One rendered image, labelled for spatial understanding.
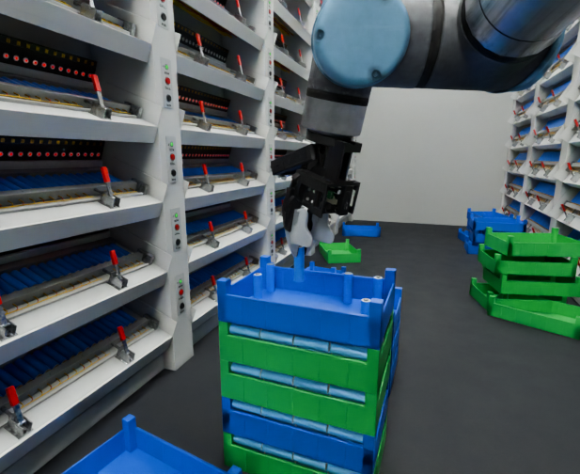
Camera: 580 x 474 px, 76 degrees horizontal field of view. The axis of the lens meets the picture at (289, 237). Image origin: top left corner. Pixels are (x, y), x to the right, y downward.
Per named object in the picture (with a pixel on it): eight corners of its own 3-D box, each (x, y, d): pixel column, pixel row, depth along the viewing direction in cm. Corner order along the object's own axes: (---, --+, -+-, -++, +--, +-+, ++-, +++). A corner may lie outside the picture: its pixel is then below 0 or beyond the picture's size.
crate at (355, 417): (389, 374, 81) (391, 340, 80) (374, 437, 63) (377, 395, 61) (264, 348, 92) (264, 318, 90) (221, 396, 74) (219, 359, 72)
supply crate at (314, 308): (394, 305, 78) (396, 268, 76) (379, 351, 60) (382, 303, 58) (263, 287, 89) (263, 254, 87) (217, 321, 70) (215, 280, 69)
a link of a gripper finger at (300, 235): (299, 271, 59) (313, 217, 56) (277, 254, 64) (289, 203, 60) (313, 268, 61) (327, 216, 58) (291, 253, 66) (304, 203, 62)
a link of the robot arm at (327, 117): (292, 92, 54) (339, 99, 60) (288, 127, 56) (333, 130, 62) (336, 102, 48) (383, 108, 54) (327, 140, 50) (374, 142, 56)
